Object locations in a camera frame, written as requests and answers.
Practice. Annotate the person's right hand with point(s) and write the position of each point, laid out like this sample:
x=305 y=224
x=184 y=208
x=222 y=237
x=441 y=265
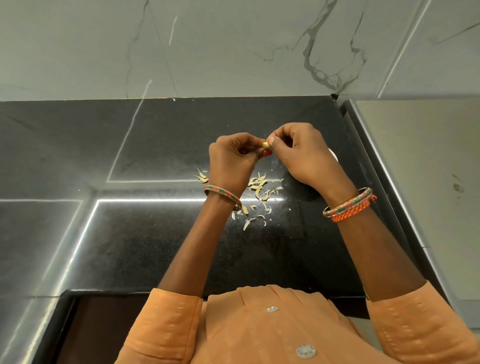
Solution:
x=309 y=157

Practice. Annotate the person's left hand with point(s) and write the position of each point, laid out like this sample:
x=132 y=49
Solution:
x=228 y=165

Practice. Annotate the person's right thumb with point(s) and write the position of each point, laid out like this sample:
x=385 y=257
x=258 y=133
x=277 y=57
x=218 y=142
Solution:
x=273 y=142

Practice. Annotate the pile of garlic peels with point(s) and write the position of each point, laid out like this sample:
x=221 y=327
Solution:
x=258 y=187

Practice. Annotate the orange shirt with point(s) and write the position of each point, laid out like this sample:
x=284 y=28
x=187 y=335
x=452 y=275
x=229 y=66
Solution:
x=262 y=330

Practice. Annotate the person's right forearm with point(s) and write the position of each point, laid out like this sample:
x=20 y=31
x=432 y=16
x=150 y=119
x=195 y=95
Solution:
x=375 y=247

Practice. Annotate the large silver shirt button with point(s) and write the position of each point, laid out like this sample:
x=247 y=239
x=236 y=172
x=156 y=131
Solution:
x=305 y=351

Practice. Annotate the red green patterned bangle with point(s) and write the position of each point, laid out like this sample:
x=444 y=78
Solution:
x=224 y=192
x=347 y=204

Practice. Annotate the grey metal appliance top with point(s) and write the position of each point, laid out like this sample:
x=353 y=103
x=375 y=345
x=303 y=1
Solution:
x=423 y=168

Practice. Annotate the orange braided wrist thread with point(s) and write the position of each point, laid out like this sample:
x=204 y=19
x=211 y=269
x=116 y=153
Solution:
x=354 y=210

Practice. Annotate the small silver shirt button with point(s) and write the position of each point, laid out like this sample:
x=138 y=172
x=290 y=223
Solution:
x=272 y=309

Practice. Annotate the person's left forearm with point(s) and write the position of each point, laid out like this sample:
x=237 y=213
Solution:
x=198 y=247

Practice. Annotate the person's left thumb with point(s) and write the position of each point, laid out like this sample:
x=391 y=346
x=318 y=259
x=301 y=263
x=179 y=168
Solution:
x=263 y=153

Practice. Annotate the white bowl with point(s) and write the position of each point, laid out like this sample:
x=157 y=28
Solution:
x=333 y=154

